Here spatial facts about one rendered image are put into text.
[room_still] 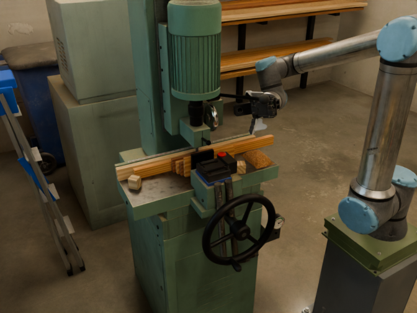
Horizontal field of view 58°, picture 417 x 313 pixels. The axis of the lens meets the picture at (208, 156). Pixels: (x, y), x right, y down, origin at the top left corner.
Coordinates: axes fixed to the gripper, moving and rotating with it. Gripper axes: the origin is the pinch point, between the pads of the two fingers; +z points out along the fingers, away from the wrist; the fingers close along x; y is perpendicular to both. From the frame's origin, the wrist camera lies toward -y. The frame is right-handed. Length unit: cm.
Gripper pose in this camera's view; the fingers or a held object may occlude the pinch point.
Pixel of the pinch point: (246, 113)
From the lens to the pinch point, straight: 132.9
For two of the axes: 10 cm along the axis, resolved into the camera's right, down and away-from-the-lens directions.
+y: 9.1, -0.2, -4.2
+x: 1.3, 9.6, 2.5
